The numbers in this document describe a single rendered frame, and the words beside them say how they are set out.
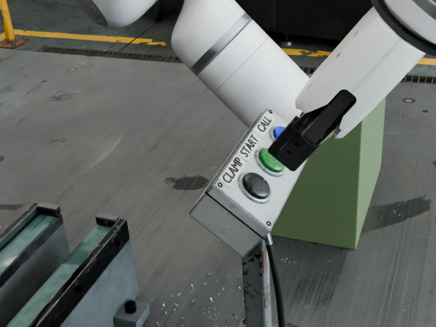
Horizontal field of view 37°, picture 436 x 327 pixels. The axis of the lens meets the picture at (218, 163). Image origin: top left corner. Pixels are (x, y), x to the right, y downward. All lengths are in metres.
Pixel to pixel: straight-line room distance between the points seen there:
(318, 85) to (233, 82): 0.46
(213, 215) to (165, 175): 0.56
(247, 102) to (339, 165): 0.16
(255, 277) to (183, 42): 0.38
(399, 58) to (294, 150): 0.14
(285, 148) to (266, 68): 0.38
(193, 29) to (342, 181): 0.30
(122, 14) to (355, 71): 0.52
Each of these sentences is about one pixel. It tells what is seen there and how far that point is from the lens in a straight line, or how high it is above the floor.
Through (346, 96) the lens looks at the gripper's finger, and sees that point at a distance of 0.51.
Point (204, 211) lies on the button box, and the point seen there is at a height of 1.05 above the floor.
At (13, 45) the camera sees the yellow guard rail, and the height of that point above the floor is 0.02.
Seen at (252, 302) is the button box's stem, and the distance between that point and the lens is 0.78.
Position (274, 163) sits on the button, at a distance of 0.66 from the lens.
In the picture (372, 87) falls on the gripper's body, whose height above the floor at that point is 1.20.
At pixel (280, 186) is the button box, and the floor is 1.05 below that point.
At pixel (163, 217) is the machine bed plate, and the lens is 1.07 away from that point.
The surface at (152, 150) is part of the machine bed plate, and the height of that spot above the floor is 0.80.
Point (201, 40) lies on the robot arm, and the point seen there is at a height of 1.09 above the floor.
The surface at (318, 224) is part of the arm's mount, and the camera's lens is 0.97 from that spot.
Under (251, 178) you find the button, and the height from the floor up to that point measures 1.08.
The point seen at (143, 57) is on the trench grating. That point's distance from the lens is 4.04.
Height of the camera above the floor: 1.41
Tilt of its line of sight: 30 degrees down
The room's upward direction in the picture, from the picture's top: 4 degrees counter-clockwise
